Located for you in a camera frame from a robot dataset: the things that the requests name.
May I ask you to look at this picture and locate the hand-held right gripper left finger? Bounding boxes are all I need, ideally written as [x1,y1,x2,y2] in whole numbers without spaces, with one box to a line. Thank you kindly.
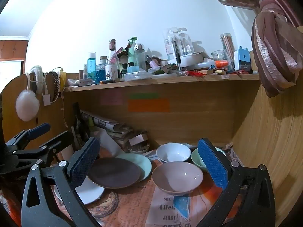
[21,137,102,227]

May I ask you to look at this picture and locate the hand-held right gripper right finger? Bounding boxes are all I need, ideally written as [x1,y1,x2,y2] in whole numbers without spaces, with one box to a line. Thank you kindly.
[196,138,277,227]

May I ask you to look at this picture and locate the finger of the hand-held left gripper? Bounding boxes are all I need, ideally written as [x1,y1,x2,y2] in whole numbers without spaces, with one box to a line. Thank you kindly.
[12,131,76,168]
[5,122,51,152]

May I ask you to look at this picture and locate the mint green bowl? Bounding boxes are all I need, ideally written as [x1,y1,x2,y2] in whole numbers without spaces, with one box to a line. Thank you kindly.
[191,147,227,173]

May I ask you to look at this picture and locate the brown plate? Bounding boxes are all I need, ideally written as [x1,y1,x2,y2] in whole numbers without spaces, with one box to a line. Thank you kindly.
[87,157,141,189]

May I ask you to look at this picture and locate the white plate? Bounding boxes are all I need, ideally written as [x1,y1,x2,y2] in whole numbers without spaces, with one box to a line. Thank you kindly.
[54,177,105,205]

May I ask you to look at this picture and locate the pale pink bowl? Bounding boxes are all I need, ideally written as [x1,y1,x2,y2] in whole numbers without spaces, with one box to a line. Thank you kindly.
[152,161,204,195]

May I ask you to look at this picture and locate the white bowl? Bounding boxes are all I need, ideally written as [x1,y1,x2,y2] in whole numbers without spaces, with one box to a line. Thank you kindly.
[156,143,191,163]

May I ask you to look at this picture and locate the mint green plate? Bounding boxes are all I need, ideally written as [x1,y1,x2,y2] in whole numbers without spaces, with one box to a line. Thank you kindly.
[116,153,152,182]

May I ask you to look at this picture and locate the black and white newspaper sheet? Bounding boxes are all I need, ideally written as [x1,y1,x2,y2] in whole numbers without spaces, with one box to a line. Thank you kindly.
[224,142,241,168]

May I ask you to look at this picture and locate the dark wine bottle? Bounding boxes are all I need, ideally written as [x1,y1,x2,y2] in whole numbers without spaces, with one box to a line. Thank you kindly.
[72,102,89,145]

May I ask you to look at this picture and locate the white fluffy earmuffs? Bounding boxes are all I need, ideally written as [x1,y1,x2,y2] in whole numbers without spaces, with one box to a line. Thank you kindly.
[15,66,45,121]

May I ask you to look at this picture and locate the grey paper strip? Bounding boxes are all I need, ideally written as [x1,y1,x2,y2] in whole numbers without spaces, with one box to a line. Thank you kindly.
[95,129,164,161]

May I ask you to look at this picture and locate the stack of newspapers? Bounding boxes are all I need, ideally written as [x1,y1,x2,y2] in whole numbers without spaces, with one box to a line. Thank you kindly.
[80,110,135,147]

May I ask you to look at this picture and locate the dark patterned headband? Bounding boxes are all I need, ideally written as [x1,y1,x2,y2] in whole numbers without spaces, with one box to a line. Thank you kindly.
[51,71,59,98]

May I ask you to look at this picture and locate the small bowl of beads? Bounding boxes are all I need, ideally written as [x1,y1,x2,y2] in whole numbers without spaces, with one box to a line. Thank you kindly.
[128,144,150,154]

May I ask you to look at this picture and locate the yellow hanging item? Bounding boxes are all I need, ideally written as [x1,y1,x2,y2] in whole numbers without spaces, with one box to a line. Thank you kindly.
[59,68,67,91]

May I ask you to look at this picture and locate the pale pink card box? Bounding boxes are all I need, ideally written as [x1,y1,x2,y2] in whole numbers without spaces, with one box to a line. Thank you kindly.
[128,134,148,146]

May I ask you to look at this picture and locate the white small gadget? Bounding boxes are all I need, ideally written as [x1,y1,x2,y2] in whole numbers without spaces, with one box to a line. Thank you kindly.
[67,79,95,87]

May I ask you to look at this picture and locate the vintage newspaper print table cover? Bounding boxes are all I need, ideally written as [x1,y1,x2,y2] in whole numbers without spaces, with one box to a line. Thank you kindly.
[0,144,244,227]

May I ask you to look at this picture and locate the pink sticky note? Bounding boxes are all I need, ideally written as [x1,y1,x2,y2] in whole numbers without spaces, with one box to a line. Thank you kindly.
[101,92,123,106]

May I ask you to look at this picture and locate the white printed sheet blue figure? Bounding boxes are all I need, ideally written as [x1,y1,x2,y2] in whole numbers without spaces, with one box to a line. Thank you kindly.
[145,189,204,227]

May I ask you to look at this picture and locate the jar of blue beads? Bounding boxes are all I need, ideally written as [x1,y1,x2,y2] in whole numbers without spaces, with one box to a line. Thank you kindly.
[95,56,107,84]

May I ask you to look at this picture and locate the blue liquid bottle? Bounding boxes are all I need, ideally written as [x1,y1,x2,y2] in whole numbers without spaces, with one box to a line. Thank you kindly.
[87,52,97,79]

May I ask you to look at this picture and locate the brown wooden cabinet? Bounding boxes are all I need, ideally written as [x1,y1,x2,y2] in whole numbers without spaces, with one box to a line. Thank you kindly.
[0,36,29,62]

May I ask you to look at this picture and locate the orange sticky note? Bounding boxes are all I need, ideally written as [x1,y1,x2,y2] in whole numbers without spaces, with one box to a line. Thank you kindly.
[128,99,170,113]

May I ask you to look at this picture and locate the clear glass bottle illustrated label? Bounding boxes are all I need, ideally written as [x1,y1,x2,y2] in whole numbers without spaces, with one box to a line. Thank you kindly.
[105,39,120,80]

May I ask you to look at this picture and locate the green sticky note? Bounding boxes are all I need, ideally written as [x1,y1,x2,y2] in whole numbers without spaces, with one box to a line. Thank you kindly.
[130,93,159,100]

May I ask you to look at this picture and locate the white tube orange cap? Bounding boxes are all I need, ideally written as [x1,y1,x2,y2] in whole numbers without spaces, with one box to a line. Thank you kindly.
[200,60,230,68]

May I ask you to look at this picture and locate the clear plastic box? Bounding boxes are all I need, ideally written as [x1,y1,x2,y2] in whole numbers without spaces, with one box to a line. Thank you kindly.
[123,71,153,81]

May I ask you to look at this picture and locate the white box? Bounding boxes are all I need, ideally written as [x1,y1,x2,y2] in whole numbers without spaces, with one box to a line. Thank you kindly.
[180,53,205,68]

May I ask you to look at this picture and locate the blue pencil sharpener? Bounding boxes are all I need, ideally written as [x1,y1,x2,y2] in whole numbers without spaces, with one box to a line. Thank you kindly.
[234,46,251,71]

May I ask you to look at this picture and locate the glass jar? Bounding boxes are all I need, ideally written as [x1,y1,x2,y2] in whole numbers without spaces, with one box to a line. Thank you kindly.
[211,50,229,62]

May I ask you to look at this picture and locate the green pump bottle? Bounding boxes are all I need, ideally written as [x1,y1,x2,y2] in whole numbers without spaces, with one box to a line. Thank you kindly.
[128,37,138,68]

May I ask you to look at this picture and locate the clear jar of pencils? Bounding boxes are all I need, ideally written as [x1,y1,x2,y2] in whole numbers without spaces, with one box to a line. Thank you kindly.
[220,33,235,63]

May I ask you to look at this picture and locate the clear bottle silver cap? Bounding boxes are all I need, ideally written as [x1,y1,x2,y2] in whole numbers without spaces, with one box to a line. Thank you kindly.
[134,44,145,70]

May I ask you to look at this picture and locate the pink nail polish bottle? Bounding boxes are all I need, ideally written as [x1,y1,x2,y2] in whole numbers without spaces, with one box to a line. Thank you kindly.
[146,55,159,68]

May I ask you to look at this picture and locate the clear blister pack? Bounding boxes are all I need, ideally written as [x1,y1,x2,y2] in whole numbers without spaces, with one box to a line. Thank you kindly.
[179,31,193,57]
[163,28,181,62]

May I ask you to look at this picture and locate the pink striped curtain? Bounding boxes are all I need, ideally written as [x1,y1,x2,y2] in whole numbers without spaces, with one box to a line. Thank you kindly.
[196,0,303,98]

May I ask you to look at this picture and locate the white charging cable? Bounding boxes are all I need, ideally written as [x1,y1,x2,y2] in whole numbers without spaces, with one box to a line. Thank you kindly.
[60,92,68,126]

